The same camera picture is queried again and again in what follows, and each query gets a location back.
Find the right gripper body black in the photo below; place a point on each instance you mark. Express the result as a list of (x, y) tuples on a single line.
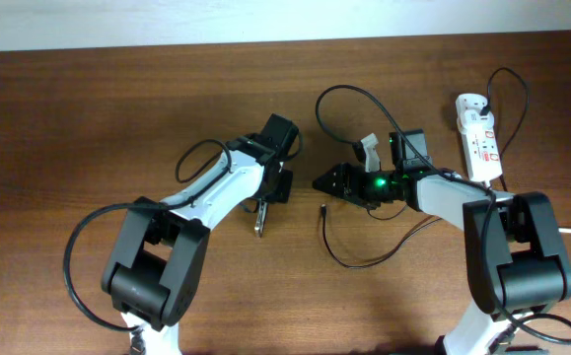
[(378, 185)]

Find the black smartphone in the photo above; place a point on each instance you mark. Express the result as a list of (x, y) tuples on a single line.
[(261, 213)]

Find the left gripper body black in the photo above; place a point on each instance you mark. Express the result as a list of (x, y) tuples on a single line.
[(279, 185)]

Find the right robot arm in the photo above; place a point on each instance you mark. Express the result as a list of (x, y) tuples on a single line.
[(516, 262)]

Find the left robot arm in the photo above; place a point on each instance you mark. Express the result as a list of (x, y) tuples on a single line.
[(153, 271)]

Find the white power strip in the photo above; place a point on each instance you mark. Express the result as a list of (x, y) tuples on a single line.
[(476, 126)]

